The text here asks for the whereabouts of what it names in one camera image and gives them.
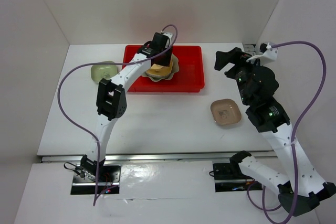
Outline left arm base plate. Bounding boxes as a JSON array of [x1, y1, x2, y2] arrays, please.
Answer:
[[70, 165, 121, 195]]

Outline green square plate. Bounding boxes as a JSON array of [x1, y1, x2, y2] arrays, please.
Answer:
[[91, 61, 118, 83]]

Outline aluminium rail right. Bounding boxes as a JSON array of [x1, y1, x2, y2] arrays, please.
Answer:
[[243, 44, 256, 51]]

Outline yellow square plate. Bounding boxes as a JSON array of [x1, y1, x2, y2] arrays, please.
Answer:
[[145, 61, 173, 78]]

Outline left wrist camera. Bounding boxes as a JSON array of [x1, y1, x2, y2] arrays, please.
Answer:
[[161, 31, 174, 42]]

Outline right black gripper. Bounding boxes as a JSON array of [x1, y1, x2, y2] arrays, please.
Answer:
[[214, 47, 266, 105]]

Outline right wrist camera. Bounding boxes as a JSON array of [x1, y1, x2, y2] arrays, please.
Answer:
[[246, 42, 278, 66]]

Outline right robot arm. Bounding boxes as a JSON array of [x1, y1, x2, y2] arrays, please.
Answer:
[[214, 47, 335, 217]]

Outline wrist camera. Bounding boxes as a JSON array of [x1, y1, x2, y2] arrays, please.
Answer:
[[161, 31, 174, 42], [246, 42, 278, 66]]

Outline aluminium rail front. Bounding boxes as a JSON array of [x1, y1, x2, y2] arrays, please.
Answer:
[[40, 149, 279, 164]]

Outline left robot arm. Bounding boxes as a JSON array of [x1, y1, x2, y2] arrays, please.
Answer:
[[80, 31, 174, 182]]

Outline red plastic bin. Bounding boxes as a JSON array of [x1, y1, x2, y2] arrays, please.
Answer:
[[129, 45, 205, 93]]

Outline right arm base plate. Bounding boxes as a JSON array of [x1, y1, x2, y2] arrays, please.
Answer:
[[209, 163, 262, 193]]

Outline pink-brown square panda plate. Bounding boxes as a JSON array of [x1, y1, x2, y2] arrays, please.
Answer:
[[210, 99, 242, 127]]

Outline green scalloped bowl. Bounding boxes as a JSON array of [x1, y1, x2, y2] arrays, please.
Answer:
[[141, 54, 180, 82]]

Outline aluminium rail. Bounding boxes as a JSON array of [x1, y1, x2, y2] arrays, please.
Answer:
[[40, 149, 279, 164], [243, 44, 256, 51]]

